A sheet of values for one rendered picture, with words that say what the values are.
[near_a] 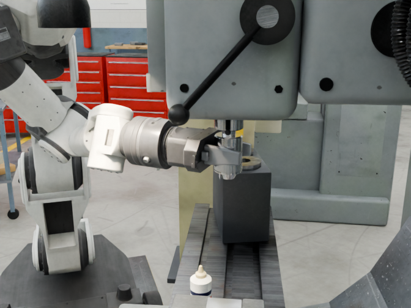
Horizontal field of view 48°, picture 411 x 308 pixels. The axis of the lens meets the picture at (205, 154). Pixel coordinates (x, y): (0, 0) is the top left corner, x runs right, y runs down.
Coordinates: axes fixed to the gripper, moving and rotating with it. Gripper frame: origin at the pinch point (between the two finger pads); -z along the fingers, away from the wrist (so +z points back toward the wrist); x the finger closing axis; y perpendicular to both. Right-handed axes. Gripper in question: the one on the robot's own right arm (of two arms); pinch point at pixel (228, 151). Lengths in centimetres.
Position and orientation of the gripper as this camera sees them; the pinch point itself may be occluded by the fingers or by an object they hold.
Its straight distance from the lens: 77.5
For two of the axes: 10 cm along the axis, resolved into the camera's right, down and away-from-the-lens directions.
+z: -9.2, -1.2, 3.7
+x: 3.9, -2.6, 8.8
